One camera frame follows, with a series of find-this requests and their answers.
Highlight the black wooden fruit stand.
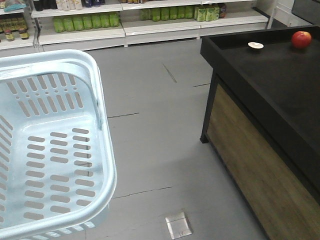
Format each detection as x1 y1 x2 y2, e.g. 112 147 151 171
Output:
200 25 320 240

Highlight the small white saucer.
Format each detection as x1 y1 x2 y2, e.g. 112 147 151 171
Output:
247 41 264 50

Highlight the red apple near saucer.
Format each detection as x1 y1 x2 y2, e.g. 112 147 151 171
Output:
291 31 312 49

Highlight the white store shelf unit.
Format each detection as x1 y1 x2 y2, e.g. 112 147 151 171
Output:
0 0 269 57

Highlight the light blue plastic basket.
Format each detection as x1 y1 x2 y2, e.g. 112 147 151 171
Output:
0 49 117 240

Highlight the metal floor socket plate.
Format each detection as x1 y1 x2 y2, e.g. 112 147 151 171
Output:
165 212 193 240

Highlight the dark sauce jar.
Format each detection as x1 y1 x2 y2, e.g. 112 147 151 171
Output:
18 28 30 40

